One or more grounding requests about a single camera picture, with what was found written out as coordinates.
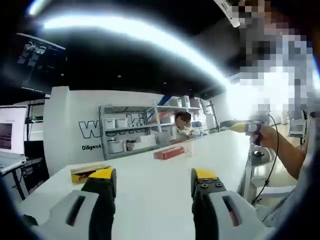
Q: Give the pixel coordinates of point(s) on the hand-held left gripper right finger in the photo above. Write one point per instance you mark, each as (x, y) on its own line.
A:
(205, 212)

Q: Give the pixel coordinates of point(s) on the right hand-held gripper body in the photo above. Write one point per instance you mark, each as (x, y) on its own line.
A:
(258, 117)

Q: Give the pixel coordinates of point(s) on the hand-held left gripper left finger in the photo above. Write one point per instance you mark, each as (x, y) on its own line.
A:
(100, 212)

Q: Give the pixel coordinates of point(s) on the yellow coffee carton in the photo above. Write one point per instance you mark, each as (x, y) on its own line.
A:
(85, 172)

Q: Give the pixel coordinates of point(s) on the person's right hand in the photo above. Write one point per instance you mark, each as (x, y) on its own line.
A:
(269, 137)

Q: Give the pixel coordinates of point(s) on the white office chair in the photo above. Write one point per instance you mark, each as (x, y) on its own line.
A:
(260, 163)

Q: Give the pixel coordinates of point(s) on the grey metal shelving rack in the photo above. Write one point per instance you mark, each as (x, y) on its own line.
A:
(195, 108)
(130, 130)

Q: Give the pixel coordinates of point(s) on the white storage bin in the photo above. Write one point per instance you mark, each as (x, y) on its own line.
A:
(110, 123)
(116, 147)
(122, 123)

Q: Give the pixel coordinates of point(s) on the red flat box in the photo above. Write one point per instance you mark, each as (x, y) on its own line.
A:
(167, 153)

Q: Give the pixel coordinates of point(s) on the black equipment cabinet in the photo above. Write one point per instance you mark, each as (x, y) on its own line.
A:
(36, 167)

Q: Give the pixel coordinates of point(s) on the white cardboard box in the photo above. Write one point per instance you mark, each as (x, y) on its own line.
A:
(148, 140)

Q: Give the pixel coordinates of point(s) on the ceiling air conditioner unit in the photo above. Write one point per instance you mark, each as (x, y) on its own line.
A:
(226, 11)

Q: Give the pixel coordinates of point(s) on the large display screen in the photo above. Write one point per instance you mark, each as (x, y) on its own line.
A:
(15, 117)

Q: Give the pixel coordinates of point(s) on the ceiling light strip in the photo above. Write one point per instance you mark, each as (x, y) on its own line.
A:
(125, 30)

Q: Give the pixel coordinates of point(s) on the hanging black monitor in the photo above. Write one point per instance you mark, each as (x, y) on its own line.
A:
(40, 62)

